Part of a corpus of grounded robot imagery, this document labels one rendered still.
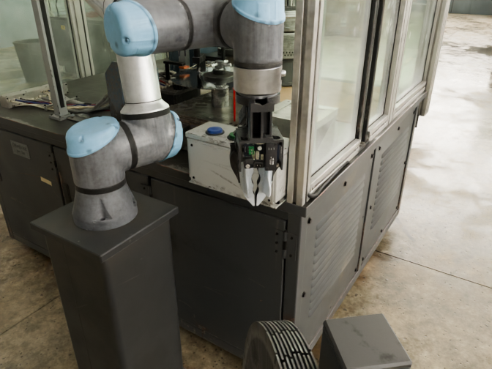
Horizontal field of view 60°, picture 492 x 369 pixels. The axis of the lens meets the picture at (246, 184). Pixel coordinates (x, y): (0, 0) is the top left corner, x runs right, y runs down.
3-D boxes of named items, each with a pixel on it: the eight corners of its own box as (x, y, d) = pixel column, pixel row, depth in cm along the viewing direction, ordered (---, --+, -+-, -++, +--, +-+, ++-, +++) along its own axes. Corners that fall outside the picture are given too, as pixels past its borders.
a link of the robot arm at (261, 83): (231, 60, 69) (281, 59, 70) (231, 88, 71) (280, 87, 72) (235, 70, 62) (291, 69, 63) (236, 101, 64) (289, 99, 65)
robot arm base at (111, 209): (102, 238, 96) (95, 199, 91) (60, 219, 103) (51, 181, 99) (150, 209, 107) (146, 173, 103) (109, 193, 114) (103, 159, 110)
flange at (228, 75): (239, 74, 151) (239, 66, 150) (230, 81, 141) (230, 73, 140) (209, 72, 153) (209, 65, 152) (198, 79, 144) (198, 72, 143)
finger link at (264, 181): (258, 218, 75) (259, 170, 70) (254, 201, 80) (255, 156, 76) (276, 217, 75) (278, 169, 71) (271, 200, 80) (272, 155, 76)
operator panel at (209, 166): (295, 192, 115) (298, 140, 108) (275, 209, 107) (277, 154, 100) (211, 168, 129) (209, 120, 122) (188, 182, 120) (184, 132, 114)
